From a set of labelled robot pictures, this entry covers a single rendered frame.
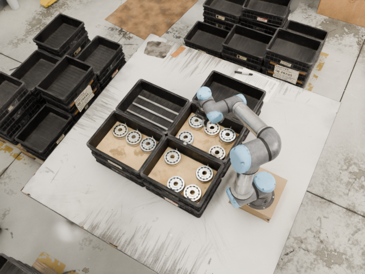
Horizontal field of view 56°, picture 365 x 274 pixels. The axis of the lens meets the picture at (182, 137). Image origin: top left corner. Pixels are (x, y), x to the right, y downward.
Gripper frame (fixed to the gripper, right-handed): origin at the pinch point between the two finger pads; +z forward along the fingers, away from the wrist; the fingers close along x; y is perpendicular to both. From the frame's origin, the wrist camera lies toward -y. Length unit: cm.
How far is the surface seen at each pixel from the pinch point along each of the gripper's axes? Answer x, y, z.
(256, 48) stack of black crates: -119, 19, 71
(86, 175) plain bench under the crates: 62, 59, 18
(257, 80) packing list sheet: -62, -5, 32
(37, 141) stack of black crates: 54, 139, 62
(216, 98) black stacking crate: -25.8, 9.0, 15.2
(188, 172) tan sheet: 31.3, -1.7, 8.2
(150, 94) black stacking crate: -7, 52, 13
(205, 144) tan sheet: 9.4, -1.1, 10.8
